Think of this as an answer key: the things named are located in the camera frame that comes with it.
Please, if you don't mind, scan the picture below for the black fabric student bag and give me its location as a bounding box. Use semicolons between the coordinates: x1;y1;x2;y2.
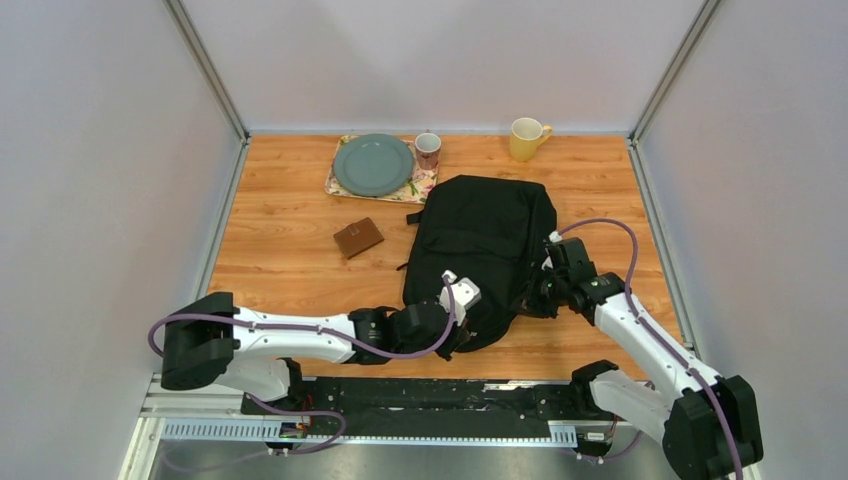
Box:
402;175;557;353

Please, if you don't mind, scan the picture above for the brown leather wallet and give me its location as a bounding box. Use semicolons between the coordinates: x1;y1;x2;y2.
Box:
333;217;384;259

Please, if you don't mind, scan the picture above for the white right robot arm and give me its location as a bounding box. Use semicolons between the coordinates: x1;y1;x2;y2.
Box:
525;233;764;479

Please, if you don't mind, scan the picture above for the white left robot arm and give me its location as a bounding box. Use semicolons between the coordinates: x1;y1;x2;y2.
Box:
148;281;481;415

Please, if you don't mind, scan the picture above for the floral serving tray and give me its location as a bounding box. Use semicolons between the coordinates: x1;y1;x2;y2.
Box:
324;135;438;204

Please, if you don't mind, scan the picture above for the yellow ceramic mug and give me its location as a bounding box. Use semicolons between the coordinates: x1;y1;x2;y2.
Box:
509;117;553;162

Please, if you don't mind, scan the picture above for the teal ceramic plate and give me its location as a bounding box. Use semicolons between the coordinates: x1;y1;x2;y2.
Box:
332;133;415;197

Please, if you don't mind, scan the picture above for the brown patterned mug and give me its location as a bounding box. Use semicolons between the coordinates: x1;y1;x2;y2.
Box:
414;132;442;170

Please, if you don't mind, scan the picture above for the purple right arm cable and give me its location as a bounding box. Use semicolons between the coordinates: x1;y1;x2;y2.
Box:
556;217;745;480

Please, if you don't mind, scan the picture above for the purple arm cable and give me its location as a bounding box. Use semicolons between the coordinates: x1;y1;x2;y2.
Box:
146;276;460;458
556;217;745;480

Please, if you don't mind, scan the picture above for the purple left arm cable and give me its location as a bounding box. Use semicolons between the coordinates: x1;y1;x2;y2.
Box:
146;276;460;458

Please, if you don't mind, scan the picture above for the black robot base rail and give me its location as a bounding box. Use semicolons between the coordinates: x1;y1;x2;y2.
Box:
238;360;624;442

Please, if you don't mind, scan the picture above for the aluminium frame post right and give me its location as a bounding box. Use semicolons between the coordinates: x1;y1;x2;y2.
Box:
628;0;724;146

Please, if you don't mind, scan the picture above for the aluminium frame post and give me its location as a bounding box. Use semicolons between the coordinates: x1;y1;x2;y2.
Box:
628;0;724;146
162;0;250;144

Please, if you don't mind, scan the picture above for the aluminium frame post left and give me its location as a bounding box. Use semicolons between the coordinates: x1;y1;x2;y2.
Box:
162;0;250;144

